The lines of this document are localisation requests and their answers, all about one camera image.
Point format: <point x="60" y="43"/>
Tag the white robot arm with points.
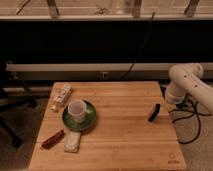
<point x="186" y="78"/>

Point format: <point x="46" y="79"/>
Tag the green plate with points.
<point x="90" y="118"/>

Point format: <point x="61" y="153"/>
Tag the white cup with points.
<point x="77" y="109"/>

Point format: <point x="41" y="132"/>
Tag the white tube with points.
<point x="61" y="97"/>

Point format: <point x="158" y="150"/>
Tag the white wrapped packet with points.
<point x="73" y="141"/>

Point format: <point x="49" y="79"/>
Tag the wooden window shelf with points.
<point x="106" y="9"/>

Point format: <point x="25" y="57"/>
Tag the white baseboard rail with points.
<point x="97" y="72"/>

